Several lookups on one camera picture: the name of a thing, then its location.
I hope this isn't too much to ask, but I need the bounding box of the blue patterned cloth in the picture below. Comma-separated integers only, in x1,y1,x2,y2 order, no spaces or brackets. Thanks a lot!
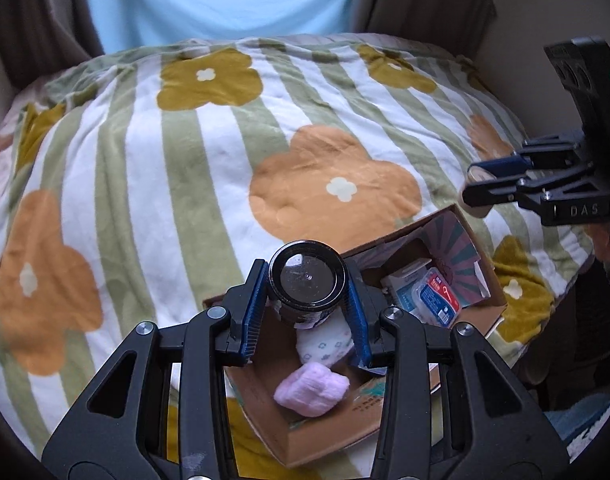
545,390,610,461

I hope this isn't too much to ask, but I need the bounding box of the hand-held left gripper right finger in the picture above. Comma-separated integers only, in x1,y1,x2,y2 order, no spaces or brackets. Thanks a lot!
342,262,570,480

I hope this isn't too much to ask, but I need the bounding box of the brown curtain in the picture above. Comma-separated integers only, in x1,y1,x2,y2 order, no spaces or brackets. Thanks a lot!
0,0,106,68
352,0,500,56

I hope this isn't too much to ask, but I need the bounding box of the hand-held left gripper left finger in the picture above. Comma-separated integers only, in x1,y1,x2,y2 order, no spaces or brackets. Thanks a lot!
40,259,271,480

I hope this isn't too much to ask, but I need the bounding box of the striped flower print blanket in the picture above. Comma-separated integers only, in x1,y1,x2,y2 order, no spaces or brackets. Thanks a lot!
0,32,606,480

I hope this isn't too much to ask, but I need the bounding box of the cardboard box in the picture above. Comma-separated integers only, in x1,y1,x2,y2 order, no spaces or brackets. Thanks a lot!
202,203,508,467

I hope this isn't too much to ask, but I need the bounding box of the pink cloth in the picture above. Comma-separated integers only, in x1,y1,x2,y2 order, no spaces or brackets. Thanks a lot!
274,364,351,417

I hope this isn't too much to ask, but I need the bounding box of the black round jar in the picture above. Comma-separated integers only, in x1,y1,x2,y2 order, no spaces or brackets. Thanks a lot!
267,241,347,328

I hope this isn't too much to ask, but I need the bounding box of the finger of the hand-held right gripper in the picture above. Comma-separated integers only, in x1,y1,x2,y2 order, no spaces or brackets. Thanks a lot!
462,164,593,209
467,132,586,179

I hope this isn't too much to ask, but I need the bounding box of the grey white patterned pouch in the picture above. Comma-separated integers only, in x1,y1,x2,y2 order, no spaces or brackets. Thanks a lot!
296,310,356,367

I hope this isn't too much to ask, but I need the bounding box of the red blue clear case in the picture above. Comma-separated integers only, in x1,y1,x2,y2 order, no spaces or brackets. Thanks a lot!
412,269,460,328

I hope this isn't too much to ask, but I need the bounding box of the blue white carton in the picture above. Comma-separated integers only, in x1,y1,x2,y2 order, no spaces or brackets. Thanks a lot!
382,257,436,311

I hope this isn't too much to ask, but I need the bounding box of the light blue cloth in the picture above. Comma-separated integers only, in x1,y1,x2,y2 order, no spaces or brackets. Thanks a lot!
78,0,358,56

